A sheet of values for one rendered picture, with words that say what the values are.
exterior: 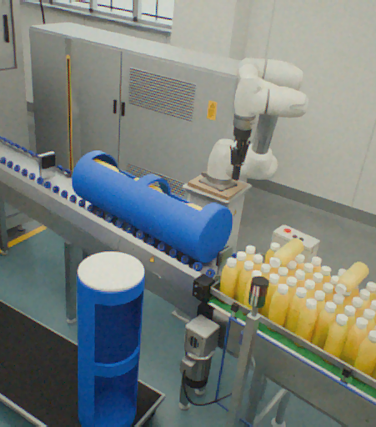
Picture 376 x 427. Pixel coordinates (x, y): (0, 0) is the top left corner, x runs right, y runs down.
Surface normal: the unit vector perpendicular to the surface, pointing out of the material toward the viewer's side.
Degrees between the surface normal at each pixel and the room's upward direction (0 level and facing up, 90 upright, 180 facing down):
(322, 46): 90
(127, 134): 90
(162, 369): 0
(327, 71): 90
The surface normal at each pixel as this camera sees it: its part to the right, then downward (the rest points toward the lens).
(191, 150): -0.53, 0.37
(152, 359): 0.10, -0.87
